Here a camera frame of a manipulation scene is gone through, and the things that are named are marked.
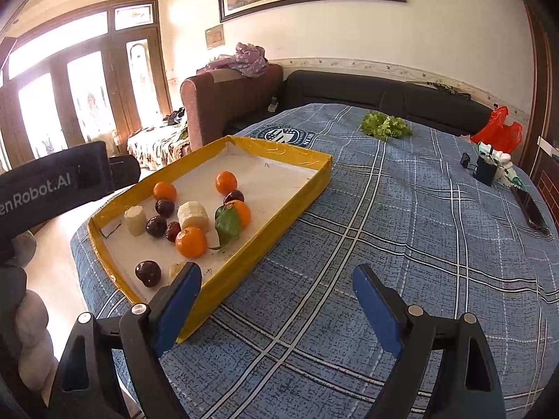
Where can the orange tangerine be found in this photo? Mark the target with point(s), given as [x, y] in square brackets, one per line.
[165, 190]
[191, 242]
[226, 182]

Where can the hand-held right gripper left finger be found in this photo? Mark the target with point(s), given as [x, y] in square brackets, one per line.
[177, 310]

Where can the black square device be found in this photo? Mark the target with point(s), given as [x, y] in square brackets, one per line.
[484, 170]

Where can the dark red plum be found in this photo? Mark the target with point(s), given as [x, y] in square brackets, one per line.
[155, 226]
[148, 273]
[164, 207]
[172, 231]
[234, 195]

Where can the purple floral cloth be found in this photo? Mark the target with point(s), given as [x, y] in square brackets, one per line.
[244, 59]

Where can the tangerine with green leaf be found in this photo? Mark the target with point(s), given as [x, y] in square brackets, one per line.
[229, 222]

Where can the person's left hand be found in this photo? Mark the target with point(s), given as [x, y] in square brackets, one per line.
[32, 327]

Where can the blue plaid blanket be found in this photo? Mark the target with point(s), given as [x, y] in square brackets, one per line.
[393, 227]

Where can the patterned couch cover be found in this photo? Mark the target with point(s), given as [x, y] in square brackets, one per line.
[153, 146]

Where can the peeled banana piece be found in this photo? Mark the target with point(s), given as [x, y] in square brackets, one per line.
[193, 214]
[176, 269]
[134, 220]

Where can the white and green object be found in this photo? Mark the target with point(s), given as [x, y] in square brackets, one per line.
[506, 161]

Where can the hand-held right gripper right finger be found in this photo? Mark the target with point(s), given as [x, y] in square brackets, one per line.
[377, 310]

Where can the small grey remote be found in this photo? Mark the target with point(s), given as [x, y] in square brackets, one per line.
[273, 104]

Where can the red plastic bag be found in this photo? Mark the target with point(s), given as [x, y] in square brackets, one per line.
[500, 133]

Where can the wooden glass doors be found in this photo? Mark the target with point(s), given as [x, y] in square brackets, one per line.
[109, 65]

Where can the small black box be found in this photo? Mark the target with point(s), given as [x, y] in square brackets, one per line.
[465, 159]

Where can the green lettuce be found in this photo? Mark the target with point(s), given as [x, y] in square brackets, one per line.
[384, 125]

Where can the yellow cardboard box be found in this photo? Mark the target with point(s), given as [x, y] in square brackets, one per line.
[262, 174]

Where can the black sofa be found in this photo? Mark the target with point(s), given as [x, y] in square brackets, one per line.
[349, 91]

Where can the wooden door frame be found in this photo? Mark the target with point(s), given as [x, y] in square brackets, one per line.
[541, 74]

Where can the black smartphone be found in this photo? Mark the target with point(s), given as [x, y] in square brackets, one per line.
[530, 211]

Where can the small framed certificate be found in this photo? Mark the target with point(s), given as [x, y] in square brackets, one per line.
[214, 37]

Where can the brown armchair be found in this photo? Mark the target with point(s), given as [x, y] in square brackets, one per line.
[227, 100]

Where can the brown wooden cabinet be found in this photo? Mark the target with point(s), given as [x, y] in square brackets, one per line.
[548, 183]

